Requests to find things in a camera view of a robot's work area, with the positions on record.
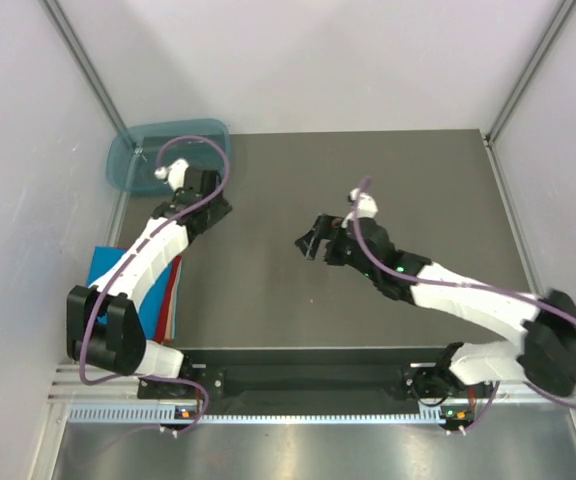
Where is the aluminium frame rail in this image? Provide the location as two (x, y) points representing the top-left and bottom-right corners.
(47, 367), (142, 401)

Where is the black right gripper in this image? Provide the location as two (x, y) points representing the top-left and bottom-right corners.
(296, 213), (379, 280)

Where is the light blue folded t shirt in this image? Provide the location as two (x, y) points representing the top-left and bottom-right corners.
(170, 257), (185, 339)

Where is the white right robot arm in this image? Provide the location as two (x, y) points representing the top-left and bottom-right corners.
(295, 189), (576, 398)

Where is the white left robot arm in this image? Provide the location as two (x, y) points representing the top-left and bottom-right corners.
(66, 159), (232, 397)

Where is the grey slotted cable duct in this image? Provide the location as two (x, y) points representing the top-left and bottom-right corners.
(68, 404), (471, 425)

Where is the red folded t shirt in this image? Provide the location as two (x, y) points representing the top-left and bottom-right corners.
(159, 263), (178, 343)

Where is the right aluminium corner post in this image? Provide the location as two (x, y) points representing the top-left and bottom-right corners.
(483, 0), (576, 147)

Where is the left aluminium corner post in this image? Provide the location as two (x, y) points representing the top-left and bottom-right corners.
(39, 0), (127, 133)

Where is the aluminium corner post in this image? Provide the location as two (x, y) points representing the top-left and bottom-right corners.
(483, 0), (576, 147)
(39, 0), (127, 133)

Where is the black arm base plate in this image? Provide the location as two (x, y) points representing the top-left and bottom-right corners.
(136, 348), (474, 401)

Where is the teal plastic basin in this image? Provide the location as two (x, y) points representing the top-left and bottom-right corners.
(106, 118), (231, 197)

